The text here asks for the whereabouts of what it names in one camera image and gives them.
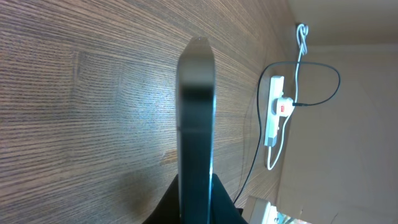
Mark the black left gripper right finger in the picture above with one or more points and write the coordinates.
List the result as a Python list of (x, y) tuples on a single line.
[(222, 208)]

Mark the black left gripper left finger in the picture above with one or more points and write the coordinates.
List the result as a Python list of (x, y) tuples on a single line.
[(167, 211)]

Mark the blue Galaxy smartphone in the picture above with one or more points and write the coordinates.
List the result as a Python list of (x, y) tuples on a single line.
[(195, 110)]

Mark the white USB charger plug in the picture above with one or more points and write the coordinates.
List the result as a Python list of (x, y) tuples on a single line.
[(283, 106)]

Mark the white power strip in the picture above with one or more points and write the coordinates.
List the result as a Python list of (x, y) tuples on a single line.
[(272, 122)]

